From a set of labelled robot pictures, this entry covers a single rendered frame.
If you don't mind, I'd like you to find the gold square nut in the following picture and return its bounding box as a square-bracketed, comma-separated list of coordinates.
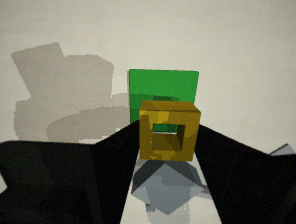
[140, 100, 201, 162]

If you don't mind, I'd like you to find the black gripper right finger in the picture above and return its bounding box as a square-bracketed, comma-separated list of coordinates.
[194, 124, 296, 224]

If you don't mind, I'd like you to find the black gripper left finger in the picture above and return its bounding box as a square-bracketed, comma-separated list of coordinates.
[0, 120, 140, 224]

